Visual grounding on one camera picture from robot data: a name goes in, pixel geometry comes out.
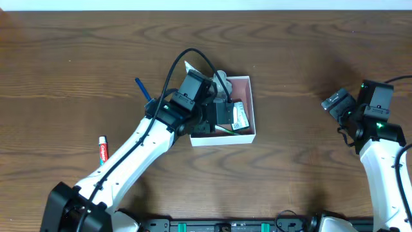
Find green white toothbrush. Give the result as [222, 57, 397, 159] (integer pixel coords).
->
[215, 125, 241, 135]

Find clear pump soap bottle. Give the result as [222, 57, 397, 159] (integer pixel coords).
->
[212, 70, 232, 100]

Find green soap box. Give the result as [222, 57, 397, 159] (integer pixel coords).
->
[232, 102, 250, 131]

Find white conditioner tube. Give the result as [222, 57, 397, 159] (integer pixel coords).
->
[184, 61, 198, 73]

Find blue disposable razor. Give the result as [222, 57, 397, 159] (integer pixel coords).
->
[135, 78, 156, 110]

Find teal toothpaste tube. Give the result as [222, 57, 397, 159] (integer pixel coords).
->
[98, 136, 109, 166]

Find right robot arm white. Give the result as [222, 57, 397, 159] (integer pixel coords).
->
[321, 80, 411, 231]

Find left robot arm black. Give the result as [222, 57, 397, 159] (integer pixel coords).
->
[41, 69, 233, 232]

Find white box pink interior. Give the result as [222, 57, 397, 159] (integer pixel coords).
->
[189, 76, 256, 147]

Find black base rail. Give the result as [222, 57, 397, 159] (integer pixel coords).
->
[141, 209, 376, 232]

